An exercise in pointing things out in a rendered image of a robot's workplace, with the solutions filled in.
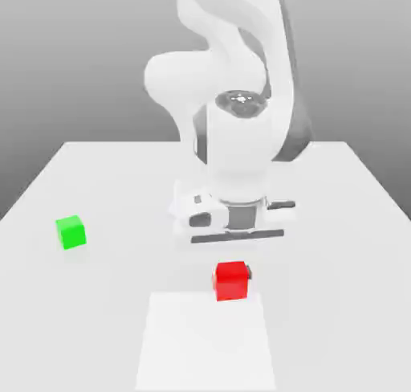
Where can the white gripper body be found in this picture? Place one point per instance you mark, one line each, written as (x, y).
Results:
(237, 237)

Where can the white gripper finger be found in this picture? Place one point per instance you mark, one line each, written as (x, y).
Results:
(249, 272)

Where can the small red cube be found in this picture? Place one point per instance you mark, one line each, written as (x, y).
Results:
(231, 282)

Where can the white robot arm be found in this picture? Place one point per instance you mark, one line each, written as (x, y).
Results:
(237, 141)

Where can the small green cube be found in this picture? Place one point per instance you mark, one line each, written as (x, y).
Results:
(71, 233)

